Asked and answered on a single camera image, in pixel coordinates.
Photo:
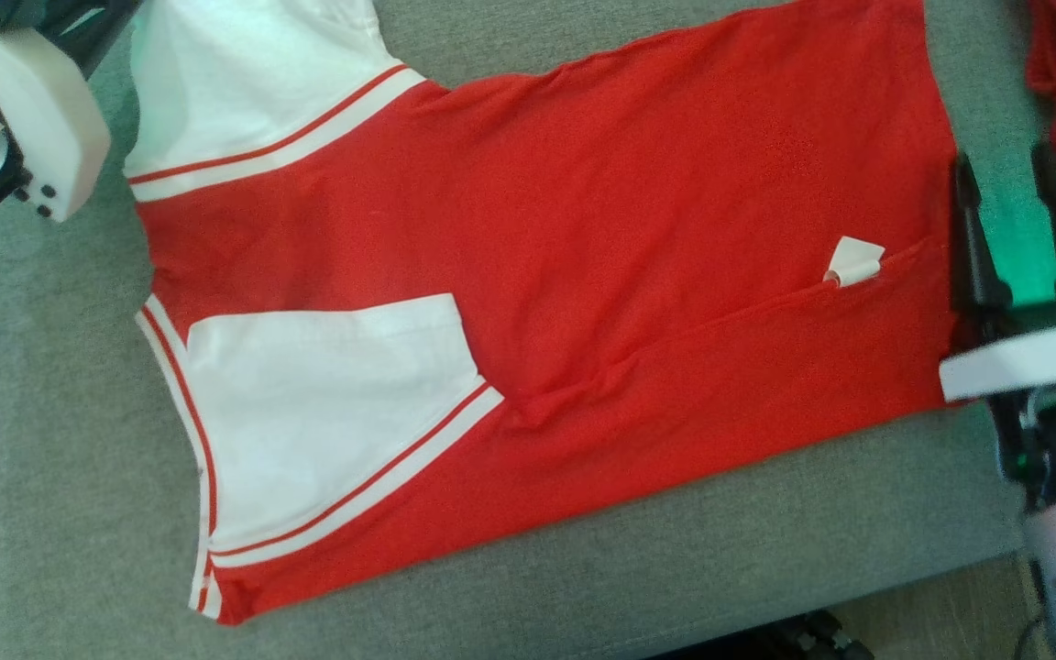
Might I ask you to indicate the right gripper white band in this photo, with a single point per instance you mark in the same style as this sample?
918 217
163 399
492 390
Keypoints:
1032 362

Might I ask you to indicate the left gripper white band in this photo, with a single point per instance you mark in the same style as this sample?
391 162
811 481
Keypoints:
42 119

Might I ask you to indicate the red and white t-shirt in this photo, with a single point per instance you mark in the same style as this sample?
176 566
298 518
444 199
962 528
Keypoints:
583 229

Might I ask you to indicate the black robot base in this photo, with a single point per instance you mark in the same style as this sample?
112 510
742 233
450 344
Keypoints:
803 637

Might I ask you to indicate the white printed garment tag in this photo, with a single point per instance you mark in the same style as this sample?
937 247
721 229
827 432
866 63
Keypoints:
855 261

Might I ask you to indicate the yellow and grey sofa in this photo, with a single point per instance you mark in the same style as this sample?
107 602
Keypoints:
51 458

